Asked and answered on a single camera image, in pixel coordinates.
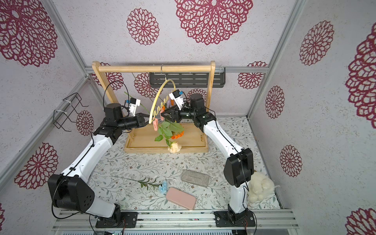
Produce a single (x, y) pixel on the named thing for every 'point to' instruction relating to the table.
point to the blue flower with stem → (163, 187)
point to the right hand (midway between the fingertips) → (162, 111)
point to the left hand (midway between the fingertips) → (153, 118)
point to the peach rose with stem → (174, 147)
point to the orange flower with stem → (177, 130)
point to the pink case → (180, 197)
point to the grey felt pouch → (195, 177)
